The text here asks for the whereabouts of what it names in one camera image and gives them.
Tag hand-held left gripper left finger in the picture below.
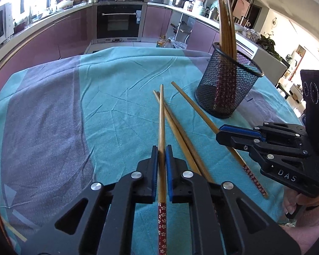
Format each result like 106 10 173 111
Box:
20 146 159 255

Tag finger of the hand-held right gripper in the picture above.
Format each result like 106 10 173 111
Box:
219 122 307 142
215 132 319 172

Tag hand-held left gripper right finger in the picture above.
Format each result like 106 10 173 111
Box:
165 145 301 255

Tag red-ended wooden chopstick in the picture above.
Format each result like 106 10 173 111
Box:
156 92 214 184
153 90 202 177
158 84 167 255
171 82 269 199

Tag black mesh holder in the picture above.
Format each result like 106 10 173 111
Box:
195 42 264 119

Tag bunch of wooden chopsticks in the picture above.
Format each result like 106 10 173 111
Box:
214 0 238 107

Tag person's right hand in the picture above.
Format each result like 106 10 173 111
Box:
282 188 319 227

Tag teal grey printed tablecloth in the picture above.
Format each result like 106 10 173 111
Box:
0 46 309 255

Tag clear food jar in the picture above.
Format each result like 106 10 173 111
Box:
242 27 261 40

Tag teal kitchen appliance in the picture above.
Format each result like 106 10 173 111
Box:
209 0 220 19

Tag pink framed picture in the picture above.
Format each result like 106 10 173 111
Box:
232 0 254 16

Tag black built-in oven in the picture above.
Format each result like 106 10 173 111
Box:
96 3 144 40

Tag pink kitchen base cabinets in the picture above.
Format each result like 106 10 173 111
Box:
0 1 290 96

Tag white casserole dish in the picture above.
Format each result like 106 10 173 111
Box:
56 0 74 10

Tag steel sink faucet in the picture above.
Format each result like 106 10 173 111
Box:
29 0 41 22

